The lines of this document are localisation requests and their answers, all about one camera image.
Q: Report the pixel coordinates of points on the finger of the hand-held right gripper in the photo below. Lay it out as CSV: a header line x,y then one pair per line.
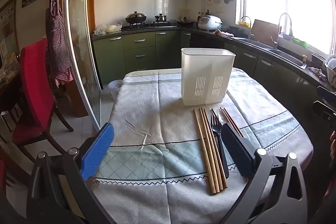
x,y
324,111
328,92

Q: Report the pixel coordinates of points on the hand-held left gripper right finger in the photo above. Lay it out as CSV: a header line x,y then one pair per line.
x,y
236,153

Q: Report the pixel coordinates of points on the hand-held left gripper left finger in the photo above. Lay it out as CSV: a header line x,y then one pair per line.
x,y
98,150

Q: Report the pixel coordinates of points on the light wooden chopstick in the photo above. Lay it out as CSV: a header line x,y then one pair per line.
x,y
203,153
214,153
209,153
222,175

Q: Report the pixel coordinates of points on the black fork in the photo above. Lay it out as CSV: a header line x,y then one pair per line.
x,y
216,129

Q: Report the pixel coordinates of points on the dark red chopstick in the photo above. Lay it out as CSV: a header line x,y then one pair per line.
x,y
233,121
229,121

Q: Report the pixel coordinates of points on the silver spoon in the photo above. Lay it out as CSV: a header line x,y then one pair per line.
x,y
221,119

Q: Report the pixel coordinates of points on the white plastic utensil holder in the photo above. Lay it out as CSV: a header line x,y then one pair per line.
x,y
207,69

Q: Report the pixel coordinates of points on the person's right hand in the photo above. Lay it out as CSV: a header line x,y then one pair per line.
x,y
334,142

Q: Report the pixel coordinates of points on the grey rag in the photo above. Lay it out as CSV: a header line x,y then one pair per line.
x,y
317,73

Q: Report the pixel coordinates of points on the dish rack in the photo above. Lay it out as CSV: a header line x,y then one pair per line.
x,y
330,69

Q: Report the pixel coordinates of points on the steel sink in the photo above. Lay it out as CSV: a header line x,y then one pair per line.
x,y
286,56

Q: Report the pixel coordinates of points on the green box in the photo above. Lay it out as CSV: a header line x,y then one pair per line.
x,y
299,42

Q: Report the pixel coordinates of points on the white trash bin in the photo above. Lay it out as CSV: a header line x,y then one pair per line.
x,y
115,87

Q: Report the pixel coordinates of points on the blue bowl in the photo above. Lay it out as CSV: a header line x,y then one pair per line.
x,y
286,36

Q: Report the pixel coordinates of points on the grey green patterned tablecloth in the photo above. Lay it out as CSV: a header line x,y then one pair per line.
x,y
157,108

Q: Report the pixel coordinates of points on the tall chrome faucet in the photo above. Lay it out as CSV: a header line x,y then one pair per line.
x,y
278,27

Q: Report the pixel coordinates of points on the wooden cutting board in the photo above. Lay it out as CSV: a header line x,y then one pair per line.
x,y
263,29

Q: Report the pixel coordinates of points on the kitchen window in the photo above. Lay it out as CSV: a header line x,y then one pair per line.
x,y
302,3

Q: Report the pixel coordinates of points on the red upholstered chair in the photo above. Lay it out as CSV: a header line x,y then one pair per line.
x,y
34,82

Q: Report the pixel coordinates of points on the small chrome faucet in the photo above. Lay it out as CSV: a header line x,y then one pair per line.
x,y
249,27

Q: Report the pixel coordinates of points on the yellow sponge holder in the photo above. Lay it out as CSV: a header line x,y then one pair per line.
x,y
244,24

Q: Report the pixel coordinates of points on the sliding glass door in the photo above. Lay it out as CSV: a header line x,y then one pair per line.
x,y
78,43

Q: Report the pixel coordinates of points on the green lower cabinets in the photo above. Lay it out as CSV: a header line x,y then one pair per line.
x,y
139,43

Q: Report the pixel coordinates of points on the cluttered wooden table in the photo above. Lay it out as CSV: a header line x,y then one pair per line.
x,y
8,74

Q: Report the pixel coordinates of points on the checkered apron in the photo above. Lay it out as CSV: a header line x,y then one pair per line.
x,y
57,37

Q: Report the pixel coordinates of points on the pink cloth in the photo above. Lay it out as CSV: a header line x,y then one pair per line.
x,y
223,33

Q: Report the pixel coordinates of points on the clear plastic bags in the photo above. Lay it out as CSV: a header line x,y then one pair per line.
x,y
110,28

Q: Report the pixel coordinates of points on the white rice cooker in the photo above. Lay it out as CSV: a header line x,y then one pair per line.
x,y
208,23

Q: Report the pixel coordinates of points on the black gas stove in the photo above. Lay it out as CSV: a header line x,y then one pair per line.
x,y
147,26

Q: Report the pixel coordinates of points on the black wok with lid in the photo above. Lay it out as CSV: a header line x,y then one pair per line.
x,y
135,18

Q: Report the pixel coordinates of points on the condiment bottles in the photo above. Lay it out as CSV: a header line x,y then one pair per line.
x,y
203,16

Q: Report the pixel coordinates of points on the dark pan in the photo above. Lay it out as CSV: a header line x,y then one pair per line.
x,y
185,22

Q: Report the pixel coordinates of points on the small black pot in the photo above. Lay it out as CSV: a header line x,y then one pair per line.
x,y
160,18

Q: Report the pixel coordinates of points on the white wall socket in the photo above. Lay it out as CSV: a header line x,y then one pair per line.
x,y
220,9

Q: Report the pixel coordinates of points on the framed wall picture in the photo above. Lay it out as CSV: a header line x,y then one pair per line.
x,y
8,29

